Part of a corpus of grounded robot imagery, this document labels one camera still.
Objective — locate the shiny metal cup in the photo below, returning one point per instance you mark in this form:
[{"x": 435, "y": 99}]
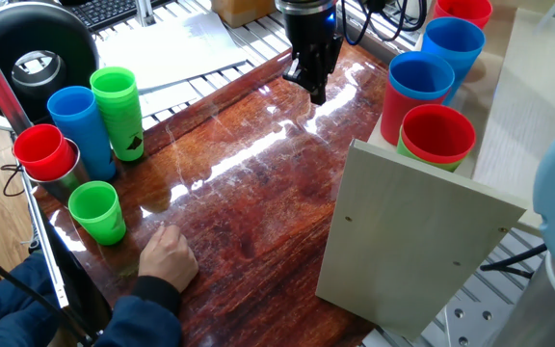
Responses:
[{"x": 72, "y": 180}]

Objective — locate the white paper sheet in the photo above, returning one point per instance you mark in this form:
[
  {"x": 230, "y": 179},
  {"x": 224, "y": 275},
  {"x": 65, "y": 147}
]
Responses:
[{"x": 176, "y": 48}]

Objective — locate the metal base plate with holes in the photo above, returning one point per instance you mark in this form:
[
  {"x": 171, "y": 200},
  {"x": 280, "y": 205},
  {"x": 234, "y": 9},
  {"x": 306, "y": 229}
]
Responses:
[{"x": 470, "y": 323}]

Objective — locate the white wooden shelf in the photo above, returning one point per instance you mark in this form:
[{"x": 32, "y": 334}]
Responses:
[{"x": 403, "y": 231}]

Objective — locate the red plastic cup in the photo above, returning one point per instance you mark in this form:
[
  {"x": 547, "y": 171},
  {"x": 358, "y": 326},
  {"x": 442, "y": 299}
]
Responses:
[
  {"x": 480, "y": 19},
  {"x": 436, "y": 135},
  {"x": 44, "y": 152},
  {"x": 398, "y": 115}
]

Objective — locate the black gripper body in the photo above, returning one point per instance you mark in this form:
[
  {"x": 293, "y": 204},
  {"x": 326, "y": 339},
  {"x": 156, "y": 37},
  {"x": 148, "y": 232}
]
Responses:
[{"x": 311, "y": 34}]

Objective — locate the person's right hand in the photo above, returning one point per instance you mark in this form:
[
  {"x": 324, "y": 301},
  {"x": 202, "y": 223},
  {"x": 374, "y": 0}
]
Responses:
[{"x": 166, "y": 258}]

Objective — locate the black computer keyboard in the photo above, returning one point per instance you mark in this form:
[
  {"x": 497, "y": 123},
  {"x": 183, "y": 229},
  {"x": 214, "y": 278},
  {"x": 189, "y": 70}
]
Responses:
[{"x": 109, "y": 12}]

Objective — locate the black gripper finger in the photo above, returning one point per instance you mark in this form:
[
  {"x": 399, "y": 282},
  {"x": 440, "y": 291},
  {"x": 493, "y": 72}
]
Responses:
[
  {"x": 328, "y": 67},
  {"x": 304, "y": 72}
]

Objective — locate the silver metal pole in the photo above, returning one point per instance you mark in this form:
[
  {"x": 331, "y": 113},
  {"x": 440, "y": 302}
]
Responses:
[{"x": 145, "y": 12}]

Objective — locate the green plastic cup stack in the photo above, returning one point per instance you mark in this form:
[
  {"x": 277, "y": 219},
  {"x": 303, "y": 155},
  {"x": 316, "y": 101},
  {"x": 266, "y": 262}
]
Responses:
[{"x": 123, "y": 125}]

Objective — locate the right forearm blue sleeve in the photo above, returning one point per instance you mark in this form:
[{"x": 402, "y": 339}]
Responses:
[{"x": 142, "y": 318}]

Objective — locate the blue plastic cup stack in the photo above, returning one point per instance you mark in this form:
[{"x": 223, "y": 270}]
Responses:
[{"x": 89, "y": 140}]

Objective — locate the brown cardboard box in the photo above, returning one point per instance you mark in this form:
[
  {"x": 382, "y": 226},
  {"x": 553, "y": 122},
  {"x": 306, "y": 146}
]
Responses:
[{"x": 244, "y": 12}]

